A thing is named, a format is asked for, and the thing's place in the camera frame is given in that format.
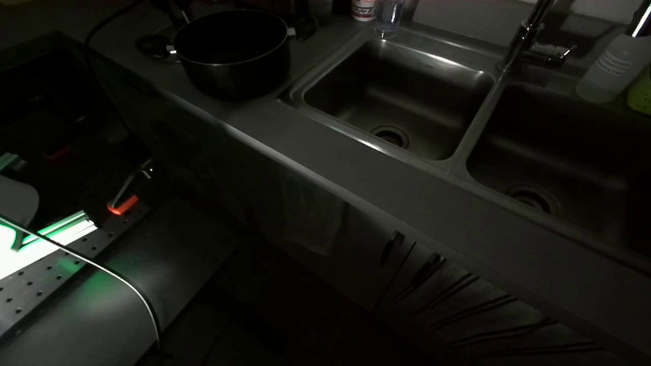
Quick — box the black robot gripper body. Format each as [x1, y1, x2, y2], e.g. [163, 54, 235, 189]
[158, 0, 195, 27]

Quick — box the black cooking pot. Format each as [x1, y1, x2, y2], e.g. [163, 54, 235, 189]
[164, 7, 298, 103]

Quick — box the white labelled container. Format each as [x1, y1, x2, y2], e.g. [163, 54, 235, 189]
[349, 0, 379, 22]

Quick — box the stainless steel double sink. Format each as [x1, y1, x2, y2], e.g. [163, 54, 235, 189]
[279, 27, 651, 273]

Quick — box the white lit panel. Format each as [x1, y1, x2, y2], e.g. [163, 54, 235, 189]
[0, 208, 102, 280]

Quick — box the perforated black mounting board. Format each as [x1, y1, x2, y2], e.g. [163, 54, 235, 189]
[0, 219, 153, 335]

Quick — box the chrome sink faucet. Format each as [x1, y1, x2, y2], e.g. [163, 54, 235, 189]
[498, 0, 578, 80]

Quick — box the translucent plastic bottle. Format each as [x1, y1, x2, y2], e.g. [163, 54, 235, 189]
[576, 0, 651, 107]

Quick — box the green sponge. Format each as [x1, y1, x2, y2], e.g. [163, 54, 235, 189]
[624, 68, 651, 117]

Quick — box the orange handled clamp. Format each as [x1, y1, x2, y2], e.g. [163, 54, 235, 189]
[105, 161, 157, 219]

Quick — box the white cable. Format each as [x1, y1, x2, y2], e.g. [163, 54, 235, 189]
[0, 213, 164, 366]

